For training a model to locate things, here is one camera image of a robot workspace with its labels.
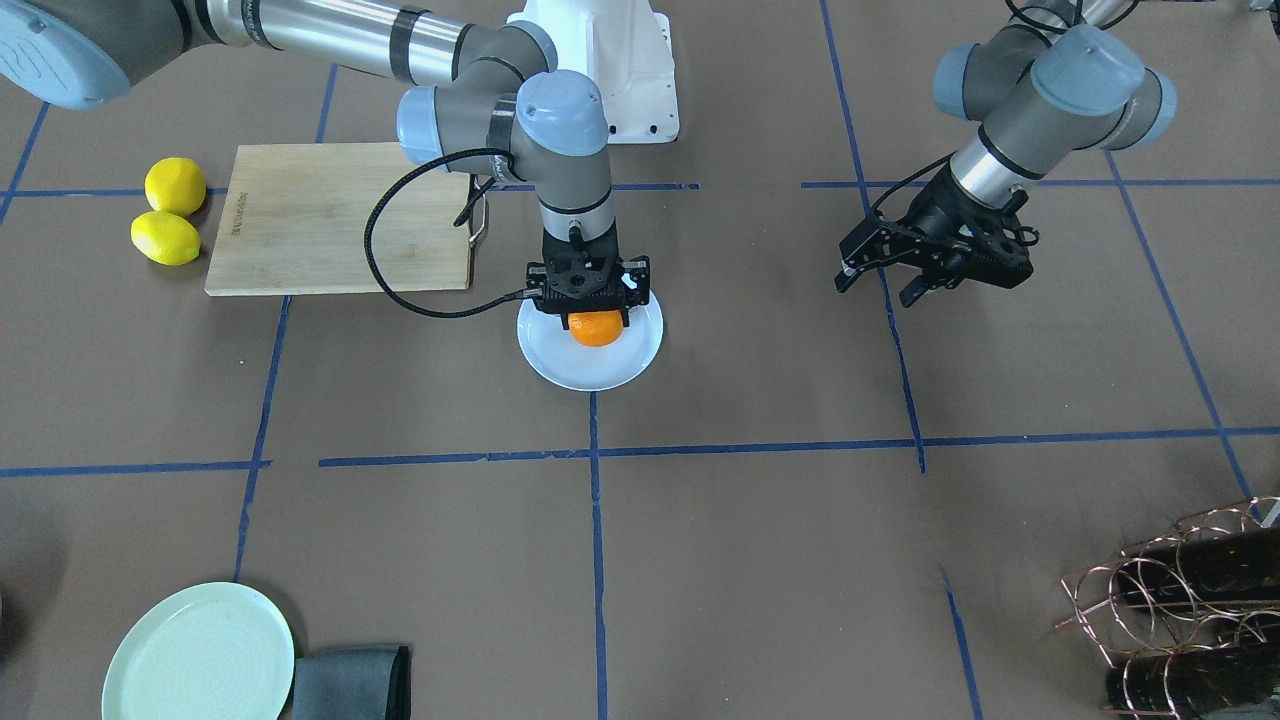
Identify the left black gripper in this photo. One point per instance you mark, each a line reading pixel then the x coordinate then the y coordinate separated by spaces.
pixel 938 214

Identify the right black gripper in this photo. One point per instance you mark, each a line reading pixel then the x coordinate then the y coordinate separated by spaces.
pixel 637 279

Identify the orange fruit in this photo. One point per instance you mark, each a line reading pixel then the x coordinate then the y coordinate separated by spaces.
pixel 597 329

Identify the light blue plate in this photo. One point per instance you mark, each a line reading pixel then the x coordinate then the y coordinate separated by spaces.
pixel 551 351

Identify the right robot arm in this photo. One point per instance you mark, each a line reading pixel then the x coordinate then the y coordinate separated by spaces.
pixel 489 102

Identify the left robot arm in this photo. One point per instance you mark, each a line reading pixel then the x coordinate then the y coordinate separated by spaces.
pixel 1052 81

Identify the light green plate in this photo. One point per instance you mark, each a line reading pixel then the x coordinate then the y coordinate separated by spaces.
pixel 217 650

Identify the grey folded cloth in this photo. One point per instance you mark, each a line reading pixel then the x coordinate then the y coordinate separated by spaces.
pixel 358 682

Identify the yellow lemon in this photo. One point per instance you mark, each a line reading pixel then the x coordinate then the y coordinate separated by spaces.
pixel 176 185
pixel 165 238

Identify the dark wine bottle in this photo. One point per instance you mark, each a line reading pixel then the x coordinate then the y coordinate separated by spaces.
pixel 1228 572
pixel 1231 683

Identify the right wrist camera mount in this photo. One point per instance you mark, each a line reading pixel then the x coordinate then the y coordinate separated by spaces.
pixel 582 283

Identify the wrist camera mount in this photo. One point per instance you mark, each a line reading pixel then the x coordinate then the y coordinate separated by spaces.
pixel 999 250
pixel 582 283

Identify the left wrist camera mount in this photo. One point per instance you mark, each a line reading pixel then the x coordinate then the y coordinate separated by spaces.
pixel 999 250

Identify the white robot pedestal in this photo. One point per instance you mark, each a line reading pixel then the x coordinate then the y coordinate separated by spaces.
pixel 626 48

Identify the copper wire bottle rack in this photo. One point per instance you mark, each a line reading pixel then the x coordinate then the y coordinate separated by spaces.
pixel 1120 632

